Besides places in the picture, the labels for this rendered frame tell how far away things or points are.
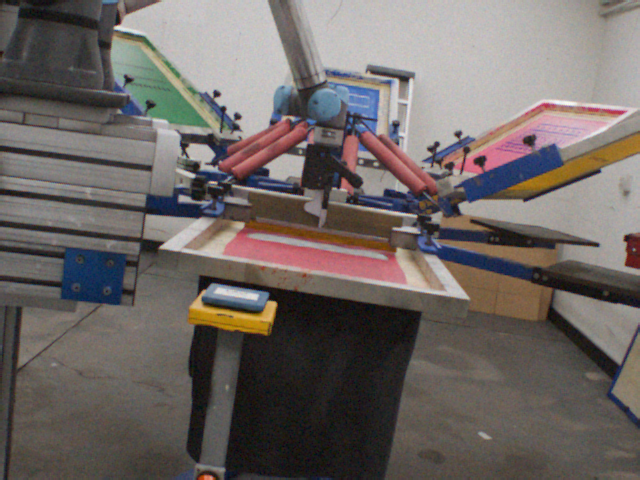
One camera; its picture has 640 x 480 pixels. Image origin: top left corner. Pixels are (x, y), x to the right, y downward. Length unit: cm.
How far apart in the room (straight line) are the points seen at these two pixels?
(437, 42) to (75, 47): 521
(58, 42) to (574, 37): 559
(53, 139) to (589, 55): 565
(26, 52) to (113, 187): 22
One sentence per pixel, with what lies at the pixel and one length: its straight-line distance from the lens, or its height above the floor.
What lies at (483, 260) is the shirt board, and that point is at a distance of 257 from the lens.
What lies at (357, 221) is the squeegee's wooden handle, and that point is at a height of 103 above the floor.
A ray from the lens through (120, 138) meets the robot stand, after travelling 110.
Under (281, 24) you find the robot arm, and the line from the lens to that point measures 177.
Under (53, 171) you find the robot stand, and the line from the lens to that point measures 111.
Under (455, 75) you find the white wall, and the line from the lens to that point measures 619.
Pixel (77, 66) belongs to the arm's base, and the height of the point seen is 129.
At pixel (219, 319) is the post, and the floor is 94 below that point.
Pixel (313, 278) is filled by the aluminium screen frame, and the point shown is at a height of 98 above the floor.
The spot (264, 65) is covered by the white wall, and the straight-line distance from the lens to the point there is 615.
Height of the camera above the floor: 126
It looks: 9 degrees down
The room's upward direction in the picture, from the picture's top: 9 degrees clockwise
